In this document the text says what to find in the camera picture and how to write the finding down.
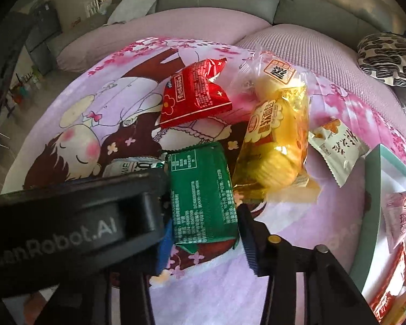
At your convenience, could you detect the pink snack packet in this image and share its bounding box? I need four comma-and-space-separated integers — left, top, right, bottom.
382, 179, 406, 254

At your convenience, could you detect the pink sofa cover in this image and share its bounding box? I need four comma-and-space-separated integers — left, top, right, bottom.
56, 15, 406, 136

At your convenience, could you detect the teal rimmed white box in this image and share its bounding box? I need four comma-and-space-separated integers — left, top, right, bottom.
350, 144, 406, 325

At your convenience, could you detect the green snack packet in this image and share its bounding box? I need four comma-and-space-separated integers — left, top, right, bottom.
161, 142, 240, 254

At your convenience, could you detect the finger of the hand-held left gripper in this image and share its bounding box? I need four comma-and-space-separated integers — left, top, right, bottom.
158, 191, 172, 227

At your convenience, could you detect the silver snack packet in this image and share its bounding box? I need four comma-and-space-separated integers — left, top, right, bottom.
103, 156, 168, 178

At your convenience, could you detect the white small rack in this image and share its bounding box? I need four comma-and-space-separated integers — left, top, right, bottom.
84, 0, 112, 17

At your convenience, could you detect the black and white patterned pillow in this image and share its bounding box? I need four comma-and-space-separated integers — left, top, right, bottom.
357, 32, 406, 92

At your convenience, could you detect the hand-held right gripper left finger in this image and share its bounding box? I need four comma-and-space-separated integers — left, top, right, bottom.
34, 222, 175, 325

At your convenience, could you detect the pink printed blanket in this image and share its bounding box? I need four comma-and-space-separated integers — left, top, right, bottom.
2, 37, 406, 325

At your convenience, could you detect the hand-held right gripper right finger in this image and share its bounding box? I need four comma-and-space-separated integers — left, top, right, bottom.
237, 205, 381, 325

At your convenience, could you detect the yellow snack packet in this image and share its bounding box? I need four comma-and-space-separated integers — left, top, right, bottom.
232, 86, 320, 204

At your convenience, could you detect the red and white snack packet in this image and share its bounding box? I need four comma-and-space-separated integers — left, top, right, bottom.
369, 244, 406, 324

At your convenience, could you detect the white cushion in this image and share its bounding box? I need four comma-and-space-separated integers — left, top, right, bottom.
105, 0, 169, 26

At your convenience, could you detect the black storage bin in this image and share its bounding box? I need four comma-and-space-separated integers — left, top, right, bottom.
32, 2, 62, 36

